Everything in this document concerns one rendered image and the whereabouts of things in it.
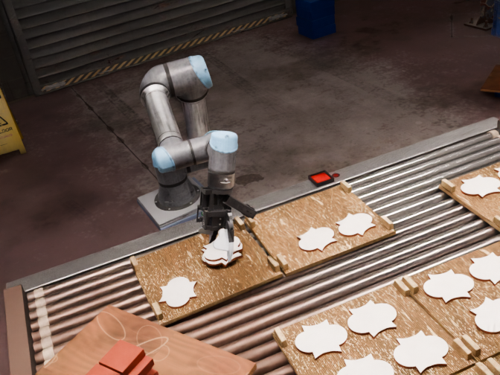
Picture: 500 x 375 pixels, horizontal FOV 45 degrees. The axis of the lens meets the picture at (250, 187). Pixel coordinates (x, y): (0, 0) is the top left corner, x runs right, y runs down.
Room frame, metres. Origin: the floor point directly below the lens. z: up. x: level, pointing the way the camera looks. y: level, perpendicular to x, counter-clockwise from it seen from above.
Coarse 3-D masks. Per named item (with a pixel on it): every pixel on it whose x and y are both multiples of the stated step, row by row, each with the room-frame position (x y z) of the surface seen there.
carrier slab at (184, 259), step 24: (192, 240) 1.71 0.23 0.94; (240, 240) 1.66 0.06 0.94; (144, 264) 1.62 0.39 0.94; (168, 264) 1.60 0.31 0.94; (192, 264) 1.58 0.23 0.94; (240, 264) 1.54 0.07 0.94; (264, 264) 1.52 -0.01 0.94; (144, 288) 1.49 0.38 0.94; (216, 288) 1.44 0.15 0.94; (240, 288) 1.42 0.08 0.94; (168, 312) 1.36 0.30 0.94; (192, 312) 1.36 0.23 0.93
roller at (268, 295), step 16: (448, 224) 1.60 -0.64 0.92; (400, 240) 1.55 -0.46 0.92; (416, 240) 1.55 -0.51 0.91; (368, 256) 1.50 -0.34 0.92; (320, 272) 1.46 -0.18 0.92; (336, 272) 1.46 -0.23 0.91; (272, 288) 1.42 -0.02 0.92; (288, 288) 1.41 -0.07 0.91; (240, 304) 1.37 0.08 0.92; (256, 304) 1.37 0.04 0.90; (192, 320) 1.33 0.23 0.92; (208, 320) 1.33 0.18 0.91
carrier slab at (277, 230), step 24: (336, 192) 1.87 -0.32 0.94; (264, 216) 1.79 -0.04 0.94; (288, 216) 1.76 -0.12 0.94; (312, 216) 1.74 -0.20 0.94; (336, 216) 1.72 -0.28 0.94; (264, 240) 1.64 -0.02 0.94; (288, 240) 1.62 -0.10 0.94; (336, 240) 1.58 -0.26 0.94; (360, 240) 1.56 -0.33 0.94; (288, 264) 1.50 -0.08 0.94; (312, 264) 1.49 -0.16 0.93
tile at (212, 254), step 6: (234, 240) 1.62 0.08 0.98; (204, 246) 1.61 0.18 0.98; (210, 246) 1.61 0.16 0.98; (234, 246) 1.58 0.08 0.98; (210, 252) 1.57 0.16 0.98; (216, 252) 1.57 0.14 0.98; (222, 252) 1.56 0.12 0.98; (234, 252) 1.56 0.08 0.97; (210, 258) 1.54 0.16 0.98; (216, 258) 1.54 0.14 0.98; (222, 258) 1.54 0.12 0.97
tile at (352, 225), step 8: (352, 216) 1.69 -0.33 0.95; (360, 216) 1.68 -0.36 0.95; (368, 216) 1.67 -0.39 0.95; (336, 224) 1.66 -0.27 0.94; (344, 224) 1.65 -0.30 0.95; (352, 224) 1.64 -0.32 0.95; (360, 224) 1.64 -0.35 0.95; (368, 224) 1.63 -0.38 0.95; (344, 232) 1.60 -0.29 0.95; (352, 232) 1.60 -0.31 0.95; (360, 232) 1.59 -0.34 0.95
